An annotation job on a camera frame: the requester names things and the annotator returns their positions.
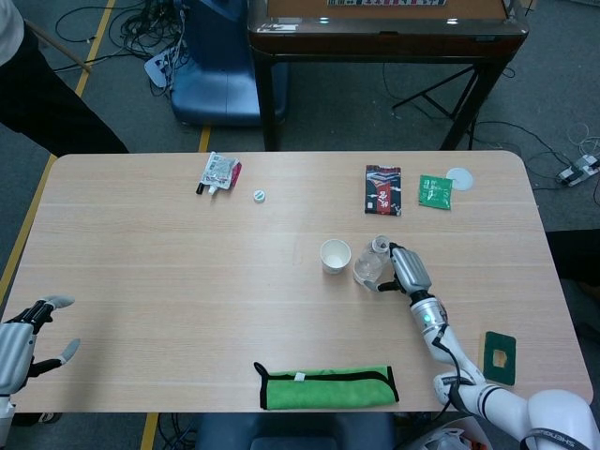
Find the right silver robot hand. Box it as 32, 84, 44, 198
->
377, 242, 432, 295

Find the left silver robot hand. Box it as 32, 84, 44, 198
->
0, 294, 82, 395

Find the transparent plastic bottle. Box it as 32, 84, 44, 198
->
353, 236, 391, 290

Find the white paper cup blue flower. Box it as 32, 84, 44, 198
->
320, 238, 353, 276

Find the green sachet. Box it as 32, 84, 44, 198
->
418, 173, 455, 212

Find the black red snack packet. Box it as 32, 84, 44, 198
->
364, 164, 403, 218

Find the white round lid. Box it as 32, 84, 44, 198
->
445, 167, 475, 192

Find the green sponge pad with hole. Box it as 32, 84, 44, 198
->
476, 330, 518, 386

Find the green cloth black trim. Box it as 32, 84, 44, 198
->
253, 361, 401, 411

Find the white plastic bag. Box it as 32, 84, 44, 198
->
402, 414, 491, 450

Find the grey floor power strip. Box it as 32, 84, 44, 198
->
556, 157, 600, 188

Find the silver white spout pouch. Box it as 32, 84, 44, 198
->
201, 151, 238, 197

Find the brown mahjong table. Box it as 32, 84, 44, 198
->
247, 0, 525, 152

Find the person in black trousers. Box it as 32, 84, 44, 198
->
0, 0, 130, 156

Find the mahjong tile row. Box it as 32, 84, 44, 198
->
326, 0, 446, 8

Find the wooden stick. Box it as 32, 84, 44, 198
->
22, 21, 94, 73

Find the white power strip with plugs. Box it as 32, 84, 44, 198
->
143, 49, 182, 89

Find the black floor cable bundle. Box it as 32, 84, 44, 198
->
54, 0, 188, 60

